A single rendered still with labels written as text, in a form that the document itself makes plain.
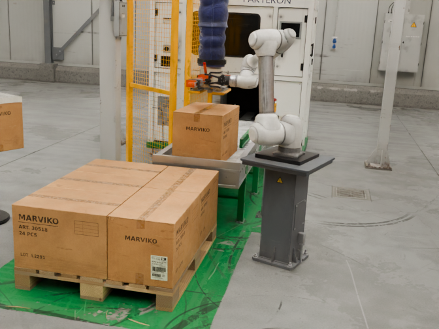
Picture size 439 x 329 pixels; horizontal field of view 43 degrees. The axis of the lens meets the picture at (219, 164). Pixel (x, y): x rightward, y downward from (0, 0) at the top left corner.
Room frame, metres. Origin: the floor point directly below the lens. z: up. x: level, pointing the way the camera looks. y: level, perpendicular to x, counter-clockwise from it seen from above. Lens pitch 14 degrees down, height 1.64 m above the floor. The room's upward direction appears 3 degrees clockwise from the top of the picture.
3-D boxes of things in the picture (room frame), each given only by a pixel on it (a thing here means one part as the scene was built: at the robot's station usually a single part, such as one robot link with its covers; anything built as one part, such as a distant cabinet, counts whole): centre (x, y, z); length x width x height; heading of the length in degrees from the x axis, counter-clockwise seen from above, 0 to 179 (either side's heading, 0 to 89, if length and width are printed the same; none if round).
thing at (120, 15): (5.06, 0.93, 1.62); 0.20 x 0.05 x 0.30; 169
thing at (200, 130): (4.50, 0.12, 0.75); 0.60 x 0.40 x 0.40; 166
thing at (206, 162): (4.15, 0.18, 0.58); 0.70 x 0.03 x 0.06; 79
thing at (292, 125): (3.72, -0.47, 0.94); 0.18 x 0.16 x 0.22; 121
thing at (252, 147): (5.23, -0.36, 0.50); 2.31 x 0.05 x 0.19; 169
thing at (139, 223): (3.56, 0.61, 0.34); 1.20 x 1.00 x 0.40; 169
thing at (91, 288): (3.56, 0.61, 0.07); 1.20 x 1.00 x 0.14; 169
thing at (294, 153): (3.74, -0.48, 0.80); 0.22 x 0.18 x 0.06; 153
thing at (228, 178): (4.15, 0.18, 0.47); 0.70 x 0.03 x 0.15; 79
